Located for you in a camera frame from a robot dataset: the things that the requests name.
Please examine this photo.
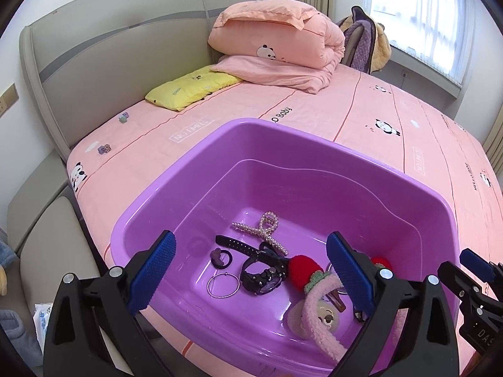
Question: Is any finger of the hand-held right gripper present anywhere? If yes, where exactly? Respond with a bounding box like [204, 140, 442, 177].
[459, 248, 503, 295]
[437, 261, 486, 311]

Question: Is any grey upholstered headboard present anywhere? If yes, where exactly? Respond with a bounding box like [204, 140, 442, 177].
[19, 0, 299, 161]

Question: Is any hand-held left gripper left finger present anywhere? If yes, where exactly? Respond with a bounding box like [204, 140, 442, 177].
[42, 230, 177, 377]

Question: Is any pink flat pillow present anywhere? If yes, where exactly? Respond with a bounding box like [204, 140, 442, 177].
[210, 55, 336, 95]

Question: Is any grey upholstered side panel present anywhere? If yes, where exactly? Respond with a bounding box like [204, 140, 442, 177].
[7, 151, 103, 283]

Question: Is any black wrist watch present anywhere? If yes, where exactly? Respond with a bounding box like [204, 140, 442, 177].
[215, 235, 289, 296]

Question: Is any white plastic packet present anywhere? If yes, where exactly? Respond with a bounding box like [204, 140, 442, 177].
[33, 302, 53, 356]

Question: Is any chair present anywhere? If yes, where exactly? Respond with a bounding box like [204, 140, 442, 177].
[341, 27, 360, 67]

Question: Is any purple knit garment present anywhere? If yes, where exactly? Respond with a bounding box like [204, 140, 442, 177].
[340, 6, 378, 74]

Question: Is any brown hair clip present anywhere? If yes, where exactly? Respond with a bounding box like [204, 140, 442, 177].
[325, 291, 347, 312]

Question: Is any white sheer curtain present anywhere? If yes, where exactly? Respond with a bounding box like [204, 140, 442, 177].
[371, 0, 480, 83]

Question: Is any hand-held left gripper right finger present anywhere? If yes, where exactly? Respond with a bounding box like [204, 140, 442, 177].
[326, 231, 460, 377]

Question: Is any dark hair tie with charm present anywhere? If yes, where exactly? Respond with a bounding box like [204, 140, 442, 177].
[210, 247, 233, 270]

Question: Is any grey-blue fuzzy cloth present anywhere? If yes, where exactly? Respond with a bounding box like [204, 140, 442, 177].
[0, 309, 42, 366]

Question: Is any pink plush headband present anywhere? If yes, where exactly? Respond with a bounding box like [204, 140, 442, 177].
[301, 273, 356, 364]

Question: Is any pink printed bed sheet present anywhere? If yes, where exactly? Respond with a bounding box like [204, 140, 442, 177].
[67, 65, 503, 377]

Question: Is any pearl hair clip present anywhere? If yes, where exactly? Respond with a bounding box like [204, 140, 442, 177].
[232, 211, 289, 256]

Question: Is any folded pink panda quilt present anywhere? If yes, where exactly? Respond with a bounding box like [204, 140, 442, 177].
[207, 1, 346, 72]

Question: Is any window sill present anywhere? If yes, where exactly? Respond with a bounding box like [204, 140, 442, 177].
[389, 45, 462, 99]

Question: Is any purple plastic basin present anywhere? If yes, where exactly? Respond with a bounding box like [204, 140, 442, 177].
[110, 118, 460, 377]

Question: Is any silver bangle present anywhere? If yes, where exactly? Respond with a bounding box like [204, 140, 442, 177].
[207, 273, 240, 299]

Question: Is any blue fleece cloth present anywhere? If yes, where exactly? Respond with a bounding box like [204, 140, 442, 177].
[0, 239, 18, 273]

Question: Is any red pompom green knit leaf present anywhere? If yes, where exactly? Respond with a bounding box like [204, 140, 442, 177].
[287, 255, 326, 294]

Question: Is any yellow pillow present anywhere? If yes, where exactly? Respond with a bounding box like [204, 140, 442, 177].
[145, 66, 244, 111]

